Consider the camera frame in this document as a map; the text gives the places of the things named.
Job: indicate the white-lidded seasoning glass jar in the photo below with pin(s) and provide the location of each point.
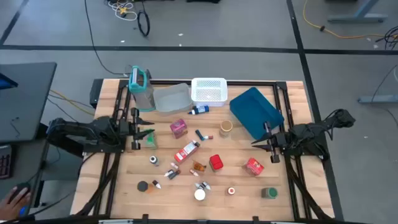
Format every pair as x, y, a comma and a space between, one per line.
199, 194

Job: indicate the red and white cereal box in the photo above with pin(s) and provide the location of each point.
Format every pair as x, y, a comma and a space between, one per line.
186, 152

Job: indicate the person's hand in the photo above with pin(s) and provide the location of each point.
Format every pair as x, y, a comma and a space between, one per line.
12, 205

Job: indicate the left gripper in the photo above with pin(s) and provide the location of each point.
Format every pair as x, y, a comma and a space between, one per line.
126, 128

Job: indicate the white perforated plastic basket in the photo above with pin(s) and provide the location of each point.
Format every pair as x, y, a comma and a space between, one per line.
209, 91

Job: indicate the pink mini cereal box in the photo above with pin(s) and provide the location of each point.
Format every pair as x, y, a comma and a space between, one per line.
178, 128

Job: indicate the dark grey desk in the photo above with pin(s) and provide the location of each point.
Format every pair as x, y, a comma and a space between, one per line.
28, 99

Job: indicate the black keyboard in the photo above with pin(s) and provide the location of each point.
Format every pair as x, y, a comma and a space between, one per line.
4, 161

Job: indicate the grey plastic bin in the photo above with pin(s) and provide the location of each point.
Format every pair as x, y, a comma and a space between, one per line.
172, 99

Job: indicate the black computer monitor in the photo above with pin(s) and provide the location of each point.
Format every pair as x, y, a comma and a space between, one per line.
6, 82

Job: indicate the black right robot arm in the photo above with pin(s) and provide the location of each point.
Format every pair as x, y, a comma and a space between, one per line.
311, 133

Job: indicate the green-lidded spice jar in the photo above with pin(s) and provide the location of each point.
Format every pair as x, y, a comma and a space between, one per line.
270, 193

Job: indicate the blue food colouring bottle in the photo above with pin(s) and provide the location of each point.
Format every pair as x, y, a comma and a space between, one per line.
199, 109

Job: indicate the small black red-capped bottle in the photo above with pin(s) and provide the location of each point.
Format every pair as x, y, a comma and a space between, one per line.
175, 174

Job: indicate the red-lidded smoked paprika tin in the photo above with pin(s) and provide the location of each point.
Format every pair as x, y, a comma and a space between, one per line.
215, 162

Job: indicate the small white-tipped dropper bottle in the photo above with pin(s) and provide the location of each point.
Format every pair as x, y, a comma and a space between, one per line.
156, 184

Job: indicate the black bottle with white collar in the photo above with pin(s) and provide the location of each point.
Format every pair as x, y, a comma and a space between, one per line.
153, 160

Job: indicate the green mini cereal box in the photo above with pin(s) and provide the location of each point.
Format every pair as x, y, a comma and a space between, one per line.
151, 142

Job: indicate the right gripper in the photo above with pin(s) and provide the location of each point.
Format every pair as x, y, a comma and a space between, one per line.
280, 140

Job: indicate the black computer mouse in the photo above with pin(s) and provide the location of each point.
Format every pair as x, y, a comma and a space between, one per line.
18, 187

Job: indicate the small amber glass bottle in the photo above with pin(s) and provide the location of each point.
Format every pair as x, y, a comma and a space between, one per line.
199, 166

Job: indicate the small pink dropper bottle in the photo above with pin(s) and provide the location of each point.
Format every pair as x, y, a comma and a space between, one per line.
174, 165

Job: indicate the black-lidded orange spice jar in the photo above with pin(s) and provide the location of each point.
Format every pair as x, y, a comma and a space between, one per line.
143, 186

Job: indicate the grey-blue desk leg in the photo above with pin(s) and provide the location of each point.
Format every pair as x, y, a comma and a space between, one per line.
357, 17
377, 99

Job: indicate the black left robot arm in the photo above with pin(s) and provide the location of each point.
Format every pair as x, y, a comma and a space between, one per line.
90, 129

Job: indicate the small white-capped dropper bottle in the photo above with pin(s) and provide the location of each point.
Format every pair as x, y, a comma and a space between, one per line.
168, 173
199, 186
206, 185

